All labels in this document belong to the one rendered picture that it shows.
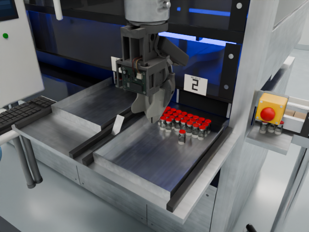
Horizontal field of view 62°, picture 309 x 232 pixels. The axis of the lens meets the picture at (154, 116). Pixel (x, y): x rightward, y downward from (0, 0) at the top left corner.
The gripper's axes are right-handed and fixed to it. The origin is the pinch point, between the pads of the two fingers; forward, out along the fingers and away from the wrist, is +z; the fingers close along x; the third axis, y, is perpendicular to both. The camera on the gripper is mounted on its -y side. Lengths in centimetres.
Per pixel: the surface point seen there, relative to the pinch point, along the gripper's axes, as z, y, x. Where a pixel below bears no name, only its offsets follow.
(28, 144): 61, -18, -99
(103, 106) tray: 21, -24, -41
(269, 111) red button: 8.4, -32.4, 18.3
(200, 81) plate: 5.9, -35.4, -5.1
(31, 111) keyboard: 27, -10, -71
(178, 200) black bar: 19.7, 1.7, 8.0
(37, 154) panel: 95, -35, -129
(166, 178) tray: 21.4, -4.2, 1.0
